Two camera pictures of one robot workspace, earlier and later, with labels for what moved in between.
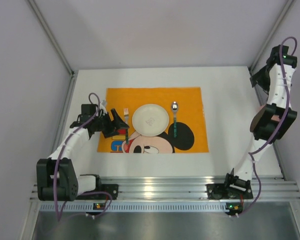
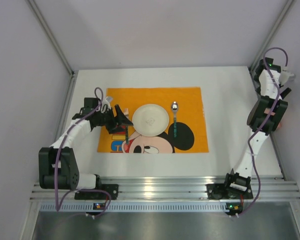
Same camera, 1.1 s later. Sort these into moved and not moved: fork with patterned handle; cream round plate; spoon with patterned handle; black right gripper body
Moved: black right gripper body
Not moved: cream round plate; spoon with patterned handle; fork with patterned handle
